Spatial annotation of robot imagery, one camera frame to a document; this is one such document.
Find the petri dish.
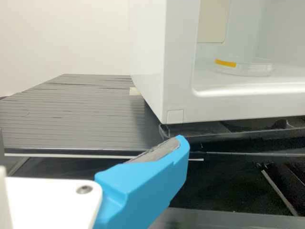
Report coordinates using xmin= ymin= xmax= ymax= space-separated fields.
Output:
xmin=209 ymin=57 xmax=274 ymax=77

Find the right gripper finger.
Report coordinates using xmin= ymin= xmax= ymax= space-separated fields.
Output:
xmin=91 ymin=135 xmax=191 ymax=229

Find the white incubator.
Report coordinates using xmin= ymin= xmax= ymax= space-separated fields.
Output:
xmin=129 ymin=0 xmax=305 ymax=125

